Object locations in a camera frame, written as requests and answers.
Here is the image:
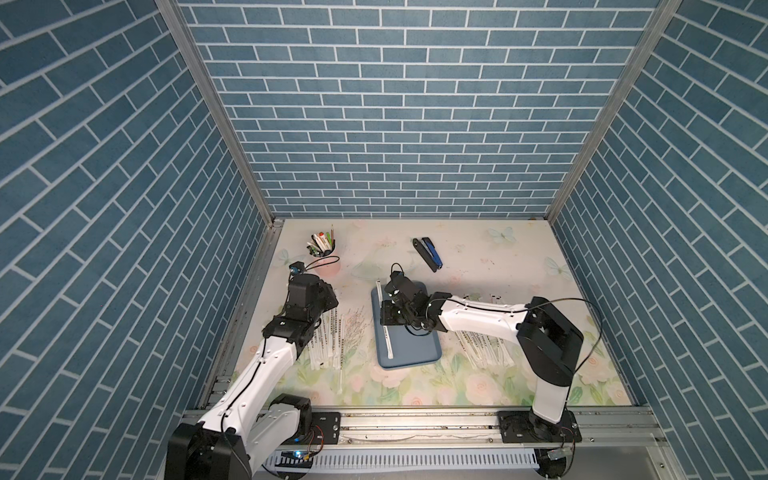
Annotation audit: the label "white straw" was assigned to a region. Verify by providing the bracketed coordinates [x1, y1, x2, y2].
[374, 279, 395, 361]

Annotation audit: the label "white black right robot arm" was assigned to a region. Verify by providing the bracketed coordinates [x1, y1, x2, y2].
[380, 271, 584, 443]

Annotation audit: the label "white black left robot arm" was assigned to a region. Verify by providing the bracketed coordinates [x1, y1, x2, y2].
[164, 273, 338, 479]

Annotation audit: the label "blue storage box tray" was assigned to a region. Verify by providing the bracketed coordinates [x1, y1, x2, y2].
[371, 281, 442, 370]

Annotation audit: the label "white straws pile left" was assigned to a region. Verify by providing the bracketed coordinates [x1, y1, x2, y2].
[308, 308, 370, 392]

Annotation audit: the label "white straws pile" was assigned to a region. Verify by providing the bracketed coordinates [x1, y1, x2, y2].
[308, 308, 370, 392]
[454, 331, 515, 369]

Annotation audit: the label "white straws pile right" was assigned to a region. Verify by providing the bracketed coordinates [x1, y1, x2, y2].
[454, 331, 515, 369]

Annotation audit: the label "pink pen cup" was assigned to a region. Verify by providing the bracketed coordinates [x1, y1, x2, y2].
[307, 248, 341, 279]

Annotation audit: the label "pens in cup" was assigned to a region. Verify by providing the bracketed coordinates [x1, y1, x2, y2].
[307, 229, 336, 258]

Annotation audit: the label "blue black stapler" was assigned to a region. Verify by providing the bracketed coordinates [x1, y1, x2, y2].
[412, 237, 443, 272]

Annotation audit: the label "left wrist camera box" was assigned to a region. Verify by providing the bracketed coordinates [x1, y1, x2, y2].
[289, 261, 306, 276]

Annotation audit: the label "white ribbed cable duct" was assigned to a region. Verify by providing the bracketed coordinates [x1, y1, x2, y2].
[264, 448, 540, 474]

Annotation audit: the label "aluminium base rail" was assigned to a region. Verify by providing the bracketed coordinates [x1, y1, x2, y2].
[173, 405, 667, 451]

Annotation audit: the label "aluminium corner post left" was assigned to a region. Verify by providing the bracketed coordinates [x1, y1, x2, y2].
[155, 0, 274, 228]

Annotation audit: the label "aluminium corner post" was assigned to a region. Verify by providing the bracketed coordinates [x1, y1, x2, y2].
[545, 0, 682, 226]
[155, 0, 274, 228]

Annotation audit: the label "aluminium corner post right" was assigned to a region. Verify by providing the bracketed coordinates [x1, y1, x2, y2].
[545, 0, 682, 226]

